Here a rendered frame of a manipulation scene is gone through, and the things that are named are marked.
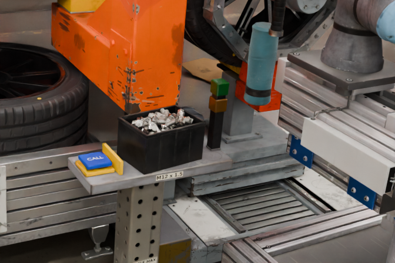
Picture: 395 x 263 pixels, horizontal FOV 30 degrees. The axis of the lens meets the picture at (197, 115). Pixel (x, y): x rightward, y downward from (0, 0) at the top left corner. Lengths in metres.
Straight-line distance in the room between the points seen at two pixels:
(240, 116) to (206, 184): 0.30
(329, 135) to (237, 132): 1.15
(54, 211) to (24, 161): 0.20
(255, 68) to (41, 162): 0.73
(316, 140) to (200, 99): 2.07
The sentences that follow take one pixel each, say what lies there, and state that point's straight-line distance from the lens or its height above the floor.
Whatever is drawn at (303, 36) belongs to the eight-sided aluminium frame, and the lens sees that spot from 2.63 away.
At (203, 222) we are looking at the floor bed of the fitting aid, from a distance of 2.49.
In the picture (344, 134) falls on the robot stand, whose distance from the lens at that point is 1.65.
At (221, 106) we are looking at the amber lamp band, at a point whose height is 0.59.
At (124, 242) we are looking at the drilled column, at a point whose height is 0.21.
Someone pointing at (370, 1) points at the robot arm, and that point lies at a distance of 1.66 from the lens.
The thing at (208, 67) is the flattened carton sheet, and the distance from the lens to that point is 4.13.
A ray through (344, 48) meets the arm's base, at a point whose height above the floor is 0.87.
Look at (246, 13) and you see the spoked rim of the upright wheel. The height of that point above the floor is 0.72.
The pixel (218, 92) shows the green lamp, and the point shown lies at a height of 0.63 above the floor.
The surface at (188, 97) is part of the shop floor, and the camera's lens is 3.72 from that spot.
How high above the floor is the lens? 1.37
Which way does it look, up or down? 23 degrees down
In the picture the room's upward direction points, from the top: 5 degrees clockwise
